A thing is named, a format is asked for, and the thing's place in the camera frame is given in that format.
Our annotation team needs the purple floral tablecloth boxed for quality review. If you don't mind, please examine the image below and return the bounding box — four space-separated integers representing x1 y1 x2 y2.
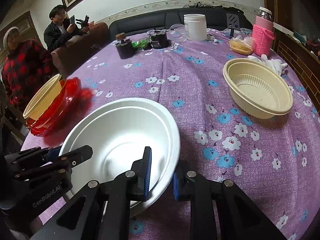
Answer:
74 29 319 239

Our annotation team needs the person in red plaid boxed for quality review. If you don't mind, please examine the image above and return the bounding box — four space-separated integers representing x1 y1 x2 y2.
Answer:
2 27 59 112

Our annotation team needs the green plastic wrapper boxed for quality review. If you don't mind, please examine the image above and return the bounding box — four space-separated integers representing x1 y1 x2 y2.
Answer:
132 37 152 50

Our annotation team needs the white plastic jar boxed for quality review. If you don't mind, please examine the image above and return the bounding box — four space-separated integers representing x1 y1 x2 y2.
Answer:
184 14 207 41

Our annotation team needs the red glass plate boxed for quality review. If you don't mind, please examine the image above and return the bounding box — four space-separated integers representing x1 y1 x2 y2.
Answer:
26 77 81 136

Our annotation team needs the clear glass cup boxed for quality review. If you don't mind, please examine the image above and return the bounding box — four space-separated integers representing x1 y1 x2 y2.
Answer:
167 24 187 43

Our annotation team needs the black round tea tin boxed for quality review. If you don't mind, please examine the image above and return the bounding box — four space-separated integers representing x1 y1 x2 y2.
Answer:
149 30 169 49

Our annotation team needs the brown armchair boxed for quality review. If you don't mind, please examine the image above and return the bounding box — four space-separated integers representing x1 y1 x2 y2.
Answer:
51 22 110 79

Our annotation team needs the small beige plastic bowl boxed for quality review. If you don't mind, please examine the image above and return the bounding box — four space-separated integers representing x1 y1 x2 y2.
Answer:
23 74 62 120

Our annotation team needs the white foam bowl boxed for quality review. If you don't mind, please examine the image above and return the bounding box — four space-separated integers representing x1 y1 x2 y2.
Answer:
60 98 181 216

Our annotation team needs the black pot with cork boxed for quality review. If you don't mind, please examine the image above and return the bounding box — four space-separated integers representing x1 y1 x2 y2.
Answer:
116 33 136 60

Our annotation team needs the black phone stand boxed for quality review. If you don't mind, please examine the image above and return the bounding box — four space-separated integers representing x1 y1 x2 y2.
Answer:
226 13 240 38

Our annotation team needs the beige ribbed plastic bowl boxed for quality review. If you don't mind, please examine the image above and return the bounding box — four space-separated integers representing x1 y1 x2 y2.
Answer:
223 58 293 119

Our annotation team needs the black leather sofa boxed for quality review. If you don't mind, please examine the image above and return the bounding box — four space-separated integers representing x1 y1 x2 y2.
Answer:
109 6 253 41

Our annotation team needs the white cotton glove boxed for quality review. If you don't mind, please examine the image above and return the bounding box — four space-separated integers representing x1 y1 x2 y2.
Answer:
247 54 288 76

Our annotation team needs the seated man in black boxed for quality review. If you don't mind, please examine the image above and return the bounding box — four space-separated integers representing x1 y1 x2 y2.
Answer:
43 5 89 52

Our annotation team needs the bagged yellow food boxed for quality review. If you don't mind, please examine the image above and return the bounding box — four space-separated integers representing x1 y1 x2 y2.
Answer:
229 35 253 56

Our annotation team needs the wooden brick-pattern cabinet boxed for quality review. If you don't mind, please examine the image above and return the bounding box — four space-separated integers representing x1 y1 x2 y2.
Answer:
272 29 320 113

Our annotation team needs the pink sleeved thermos bottle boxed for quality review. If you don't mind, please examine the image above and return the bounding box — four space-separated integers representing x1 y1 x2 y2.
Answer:
252 7 274 56

